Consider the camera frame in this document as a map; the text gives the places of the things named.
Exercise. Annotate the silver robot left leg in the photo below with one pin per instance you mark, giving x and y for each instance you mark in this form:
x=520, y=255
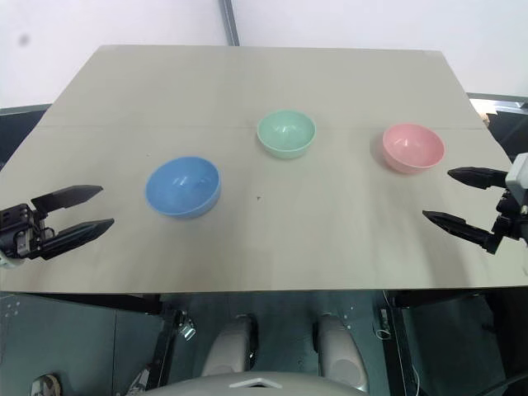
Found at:
x=231, y=354

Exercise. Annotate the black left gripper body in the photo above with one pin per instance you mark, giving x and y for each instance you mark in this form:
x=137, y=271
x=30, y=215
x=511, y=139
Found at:
x=16, y=235

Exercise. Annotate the pink plastic bowl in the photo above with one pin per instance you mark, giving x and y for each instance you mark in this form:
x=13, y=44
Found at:
x=412, y=147

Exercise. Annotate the blue plastic bowl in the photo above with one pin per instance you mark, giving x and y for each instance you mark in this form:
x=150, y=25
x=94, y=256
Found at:
x=183, y=186

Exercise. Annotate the silver robot right leg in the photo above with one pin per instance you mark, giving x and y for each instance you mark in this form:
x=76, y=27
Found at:
x=340, y=356

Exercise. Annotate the green plastic bowl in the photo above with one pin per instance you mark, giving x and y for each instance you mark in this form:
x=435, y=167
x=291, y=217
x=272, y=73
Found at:
x=286, y=133

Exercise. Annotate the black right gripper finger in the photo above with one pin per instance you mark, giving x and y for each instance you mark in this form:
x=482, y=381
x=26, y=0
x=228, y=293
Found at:
x=458, y=227
x=478, y=176

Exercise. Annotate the dark equipment behind table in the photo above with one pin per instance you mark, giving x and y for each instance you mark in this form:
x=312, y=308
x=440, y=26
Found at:
x=501, y=113

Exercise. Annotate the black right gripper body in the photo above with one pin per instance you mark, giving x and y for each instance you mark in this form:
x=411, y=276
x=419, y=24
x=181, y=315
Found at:
x=508, y=216

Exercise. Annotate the silver robot leg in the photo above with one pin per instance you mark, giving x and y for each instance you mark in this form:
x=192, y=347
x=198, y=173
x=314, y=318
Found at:
x=231, y=354
x=340, y=356

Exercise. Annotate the grey vertical wall post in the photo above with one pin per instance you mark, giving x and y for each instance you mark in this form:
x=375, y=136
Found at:
x=229, y=21

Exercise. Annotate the silver robot torso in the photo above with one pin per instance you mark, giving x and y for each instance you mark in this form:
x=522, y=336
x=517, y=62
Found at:
x=255, y=384

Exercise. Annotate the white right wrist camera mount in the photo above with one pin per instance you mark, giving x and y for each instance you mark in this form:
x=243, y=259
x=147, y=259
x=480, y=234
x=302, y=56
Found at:
x=517, y=173

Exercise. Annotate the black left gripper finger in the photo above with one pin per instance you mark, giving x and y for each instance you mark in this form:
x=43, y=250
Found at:
x=70, y=195
x=78, y=234

